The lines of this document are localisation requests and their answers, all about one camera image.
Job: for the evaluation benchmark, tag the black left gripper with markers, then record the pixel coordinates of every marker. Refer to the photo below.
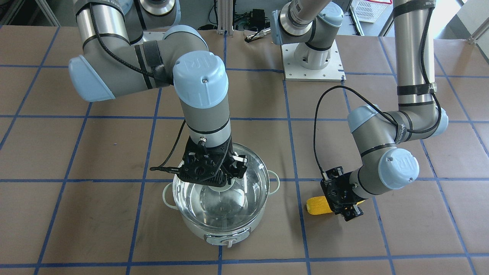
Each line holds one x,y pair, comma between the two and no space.
352,190

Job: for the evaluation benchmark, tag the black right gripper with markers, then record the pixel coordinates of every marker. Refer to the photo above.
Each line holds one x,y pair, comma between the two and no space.
237,168

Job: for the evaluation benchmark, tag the yellow corn cob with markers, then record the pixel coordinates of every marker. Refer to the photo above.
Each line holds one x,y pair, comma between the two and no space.
318,205

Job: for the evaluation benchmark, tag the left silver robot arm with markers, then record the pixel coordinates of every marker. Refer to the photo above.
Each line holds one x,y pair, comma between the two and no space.
377,134

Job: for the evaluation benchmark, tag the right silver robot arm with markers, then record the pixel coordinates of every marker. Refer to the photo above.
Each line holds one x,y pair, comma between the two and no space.
130,47

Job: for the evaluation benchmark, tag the pale green cooking pot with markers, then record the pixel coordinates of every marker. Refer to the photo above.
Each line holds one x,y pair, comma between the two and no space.
221,225

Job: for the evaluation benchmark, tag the white plastic basket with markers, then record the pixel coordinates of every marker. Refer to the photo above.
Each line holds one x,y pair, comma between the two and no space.
369,10

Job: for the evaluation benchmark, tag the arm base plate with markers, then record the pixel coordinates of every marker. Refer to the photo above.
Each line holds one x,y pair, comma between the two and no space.
150,35
301,63

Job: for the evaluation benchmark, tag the aluminium frame post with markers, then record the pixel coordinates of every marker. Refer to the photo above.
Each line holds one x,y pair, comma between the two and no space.
225,17

